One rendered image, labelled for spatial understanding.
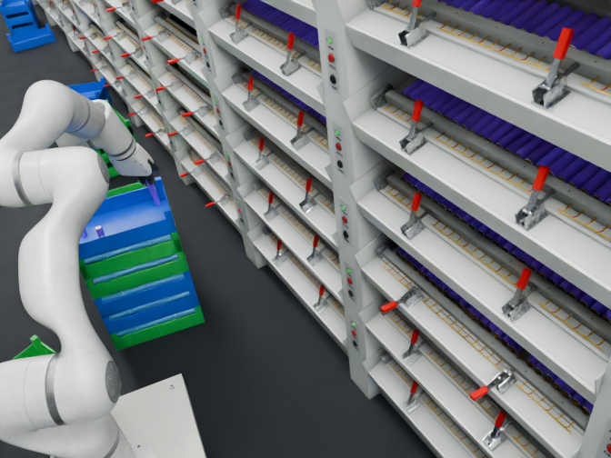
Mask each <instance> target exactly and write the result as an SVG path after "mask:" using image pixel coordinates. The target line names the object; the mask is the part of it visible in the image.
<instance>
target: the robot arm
mask: <svg viewBox="0 0 611 458"><path fill-rule="evenodd" d="M54 142H56V143H57V145H58V148H51V149H47V148H48V147H49V146H51V145H52V144H53V143H54ZM95 149H103V150H104V151H105V153H106V154H107V155H108V158H109V160H110V162H111V164H112V165H113V167H114V168H115V170H116V171H117V172H118V173H119V174H120V175H128V176H133V177H134V178H136V179H137V180H138V181H139V183H140V184H141V185H144V184H145V180H146V181H147V182H148V183H149V184H150V185H152V184H153V181H154V180H155V177H154V175H153V173H155V172H158V169H159V167H158V166H156V165H155V164H154V160H153V159H152V157H151V156H150V155H149V154H148V152H147V151H146V150H145V149H144V148H143V147H142V146H141V145H139V144H138V143H136V142H135V139H134V137H133V136H132V135H131V133H130V132H129V130H128V129H127V128H126V126H125V125H124V123H123V122H122V121H121V119H120V118H119V117H118V115H117V114H116V113H115V111H114V110H113V108H112V107H111V105H110V104H109V103H108V102H107V101H105V100H93V101H91V100H90V99H88V98H86V97H85V96H83V95H80V94H79V93H78V92H76V91H74V90H73V89H71V88H69V87H67V86H65V85H63V84H60V83H58V82H56V81H51V80H43V81H39V82H36V83H34V84H33V85H31V86H30V87H29V88H28V90H27V92H26V94H25V99H24V102H23V107H22V111H21V114H20V115H19V118H18V120H17V121H16V123H15V125H14V127H13V128H12V129H11V130H10V131H9V132H8V133H7V134H6V135H5V136H4V137H3V138H2V139H1V140H0V206H1V207H6V208H16V207H26V206H32V205H39V204H51V203H53V205H52V207H51V209H50V210H49V212H48V213H47V214H46V216H45V217H44V218H43V219H42V220H41V221H40V222H39V223H38V224H37V225H36V226H35V227H34V228H33V229H32V230H31V231H29V232H28V234H27V235H26V236H25V237H24V239H23V241H22V243H21V245H20V248H19V255H18V277H19V289H20V295H21V299H22V303H23V305H24V308H25V309H26V311H27V312H28V314H29V315H30V316H31V317H32V318H33V319H34V320H36V321H37V322H39V323H40V324H42V325H43V326H45V327H47V328H48V329H50V330H52V331H53V332H54V333H55V334H56V335H57V336H58V338H59V340H60V343H61V346H62V349H61V352H60V353H53V354H47V355H40V356H34V357H27V358H22V359H16V360H12V361H7V362H3V363H0V440H1V441H3V442H5V443H10V444H12V445H14V446H17V447H20V448H24V449H26V450H30V451H34V452H38V453H44V454H48V455H51V456H53V457H54V458H158V456H157V455H156V453H155V451H154V450H153V449H152V448H151V447H149V446H148V445H146V444H145V443H141V442H138V441H133V440H127V439H126V438H125V435H124V434H123V432H122V430H121V429H120V427H119V425H118V424H117V422H116V421H115V418H114V417H113V415H112V414H111V413H110V412H111V411H112V410H113V408H114V407H115V405H116V403H117V401H118V399H119V396H120V391H121V381H120V375H119V371H118V368H117V367H116V365H115V362H114V360H113V358H112V356H111V355H110V353H109V352H108V351H107V349H106V348H105V345H104V344H103V342H102V341H101V339H100V338H99V336H98V335H97V333H96V331H95V329H94V327H93V326H92V324H91V322H90V320H89V318H88V315H87V313H86V310H85V305H84V301H83V297H82V292H81V285H80V273H79V242H80V238H81V235H82V233H83V231H84V230H85V227H86V226H87V224H88V223H89V221H90V220H91V218H92V217H93V216H94V214H95V213H96V212H97V210H98V209H99V208H100V206H101V205H102V203H103V202H104V200H105V197H106V195H107V192H108V188H109V179H110V174H109V172H108V168H107V165H106V163H105V161H104V158H103V157H101V155H99V154H98V153H97V152H96V151H94V150H95Z"/></svg>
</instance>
